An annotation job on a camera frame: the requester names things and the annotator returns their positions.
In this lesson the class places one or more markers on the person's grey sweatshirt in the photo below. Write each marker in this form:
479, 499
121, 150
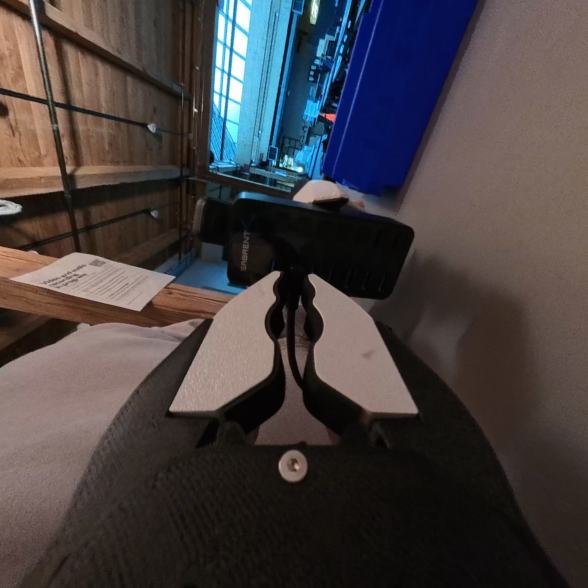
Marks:
55, 413

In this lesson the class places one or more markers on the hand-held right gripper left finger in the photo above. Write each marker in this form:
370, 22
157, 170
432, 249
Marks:
229, 358

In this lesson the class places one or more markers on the person's left hand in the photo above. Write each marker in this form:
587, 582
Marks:
358, 204

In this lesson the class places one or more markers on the white printed paper notice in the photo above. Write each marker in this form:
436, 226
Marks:
92, 280

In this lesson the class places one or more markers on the large paned window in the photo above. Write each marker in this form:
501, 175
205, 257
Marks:
229, 69

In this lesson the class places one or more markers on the blue plastic bin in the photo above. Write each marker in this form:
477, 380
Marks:
390, 92

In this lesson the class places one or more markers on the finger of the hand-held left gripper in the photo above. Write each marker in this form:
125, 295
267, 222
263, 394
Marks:
317, 190

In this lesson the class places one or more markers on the long black metal rod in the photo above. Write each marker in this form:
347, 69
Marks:
53, 115

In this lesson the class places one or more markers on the large black usb hub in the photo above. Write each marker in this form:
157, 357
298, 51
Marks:
330, 243

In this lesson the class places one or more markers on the wooden workbench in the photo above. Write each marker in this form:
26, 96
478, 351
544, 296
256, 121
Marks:
271, 174

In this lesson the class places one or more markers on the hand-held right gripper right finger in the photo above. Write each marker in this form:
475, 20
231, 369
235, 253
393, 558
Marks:
363, 363

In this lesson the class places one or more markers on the wooden beam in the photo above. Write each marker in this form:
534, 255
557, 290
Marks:
193, 303

